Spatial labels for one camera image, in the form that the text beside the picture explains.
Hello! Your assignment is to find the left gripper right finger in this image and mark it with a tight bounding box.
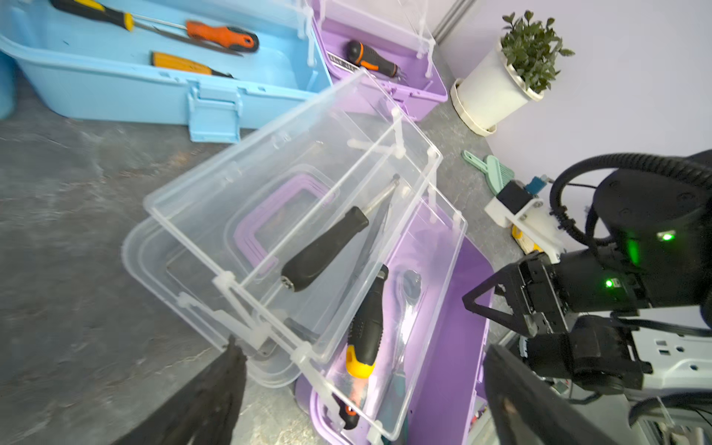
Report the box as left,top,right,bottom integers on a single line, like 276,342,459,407
483,345,615,445

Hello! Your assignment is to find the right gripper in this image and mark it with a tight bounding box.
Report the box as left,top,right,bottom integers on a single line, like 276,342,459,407
462,253,653,395

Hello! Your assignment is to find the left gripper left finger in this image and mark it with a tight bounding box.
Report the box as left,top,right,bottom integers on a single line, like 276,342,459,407
115,336,248,444

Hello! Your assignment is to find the purple toolbox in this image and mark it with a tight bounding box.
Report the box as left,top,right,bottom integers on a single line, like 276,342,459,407
122,70,492,444
308,0,448,122

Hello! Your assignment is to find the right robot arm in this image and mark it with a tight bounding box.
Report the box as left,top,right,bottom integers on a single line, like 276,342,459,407
463,151,711,402

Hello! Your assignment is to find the yellow work glove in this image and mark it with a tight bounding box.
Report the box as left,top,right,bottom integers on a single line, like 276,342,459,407
511,225,543,255

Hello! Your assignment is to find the black yellow screwdriver front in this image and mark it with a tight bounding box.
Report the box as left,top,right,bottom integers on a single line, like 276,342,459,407
346,264,389,379

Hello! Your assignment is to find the black screwdriver in front tray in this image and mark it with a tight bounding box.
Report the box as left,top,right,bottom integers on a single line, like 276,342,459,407
280,174,401,292

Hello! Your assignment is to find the potted green plant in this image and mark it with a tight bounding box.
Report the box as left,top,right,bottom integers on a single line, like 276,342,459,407
450,10,575,137

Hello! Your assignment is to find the black orange screwdriver purple box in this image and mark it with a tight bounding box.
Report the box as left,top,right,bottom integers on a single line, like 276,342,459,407
345,40,405,80

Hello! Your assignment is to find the middle blue toolbox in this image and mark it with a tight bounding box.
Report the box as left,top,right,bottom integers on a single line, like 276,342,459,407
1,1,332,143

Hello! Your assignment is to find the yellow black orange screwdriver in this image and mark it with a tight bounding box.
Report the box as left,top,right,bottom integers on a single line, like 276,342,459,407
50,0,260,56

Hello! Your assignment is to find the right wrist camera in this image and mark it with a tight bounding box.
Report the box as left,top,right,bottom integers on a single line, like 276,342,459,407
485,180,567,263

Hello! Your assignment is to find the yellow handled screwdriver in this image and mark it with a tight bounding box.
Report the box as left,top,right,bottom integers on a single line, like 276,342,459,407
150,52,233,79

